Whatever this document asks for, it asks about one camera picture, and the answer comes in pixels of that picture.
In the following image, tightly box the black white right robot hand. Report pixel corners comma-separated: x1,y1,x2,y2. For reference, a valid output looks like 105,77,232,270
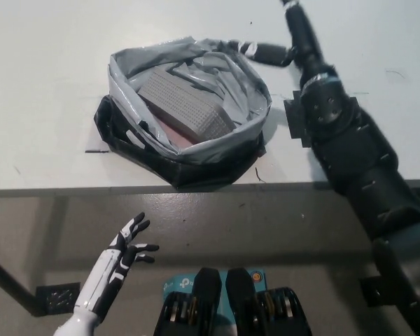
228,0,336,83

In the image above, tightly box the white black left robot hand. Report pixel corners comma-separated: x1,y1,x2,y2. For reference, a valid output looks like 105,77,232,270
106,211,160,281

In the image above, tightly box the black bin with grey liner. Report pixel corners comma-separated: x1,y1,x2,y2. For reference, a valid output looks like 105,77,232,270
92,34,273,190

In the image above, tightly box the grey perforated rectangular basket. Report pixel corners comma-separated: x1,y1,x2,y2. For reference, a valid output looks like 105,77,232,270
137,67,237,144

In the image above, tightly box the teal printed box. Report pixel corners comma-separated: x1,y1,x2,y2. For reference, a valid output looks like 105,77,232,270
160,268,267,316

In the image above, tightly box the black tape patch on table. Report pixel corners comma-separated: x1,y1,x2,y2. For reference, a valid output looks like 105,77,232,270
283,90,361,150

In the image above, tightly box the black floor tape patch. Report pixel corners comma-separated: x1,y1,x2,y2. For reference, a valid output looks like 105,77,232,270
358,276,382,305
36,281,81,318

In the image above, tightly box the black metal table leg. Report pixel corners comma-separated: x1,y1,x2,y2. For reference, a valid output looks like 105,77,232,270
0,250,34,316

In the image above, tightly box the pink soft packet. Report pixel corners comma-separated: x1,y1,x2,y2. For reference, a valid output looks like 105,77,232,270
155,117,197,148

